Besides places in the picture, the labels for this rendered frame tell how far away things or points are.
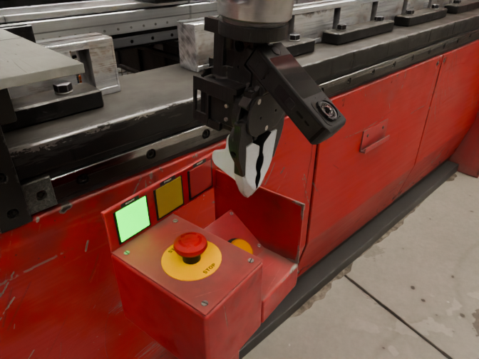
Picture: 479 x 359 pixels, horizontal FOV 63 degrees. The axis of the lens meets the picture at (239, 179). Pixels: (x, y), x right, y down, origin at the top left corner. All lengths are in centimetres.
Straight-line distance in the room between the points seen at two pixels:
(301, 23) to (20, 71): 78
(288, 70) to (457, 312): 134
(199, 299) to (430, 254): 148
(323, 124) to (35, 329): 57
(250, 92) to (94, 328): 56
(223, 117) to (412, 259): 143
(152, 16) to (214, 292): 79
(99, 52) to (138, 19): 35
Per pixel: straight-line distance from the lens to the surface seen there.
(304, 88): 40
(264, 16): 39
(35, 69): 44
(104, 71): 74
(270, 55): 41
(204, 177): 58
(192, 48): 85
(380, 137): 137
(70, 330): 79
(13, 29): 70
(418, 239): 189
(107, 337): 86
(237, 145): 42
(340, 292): 155
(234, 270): 46
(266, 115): 44
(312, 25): 112
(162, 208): 53
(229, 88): 41
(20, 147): 59
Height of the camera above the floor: 110
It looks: 31 degrees down
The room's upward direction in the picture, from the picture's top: straight up
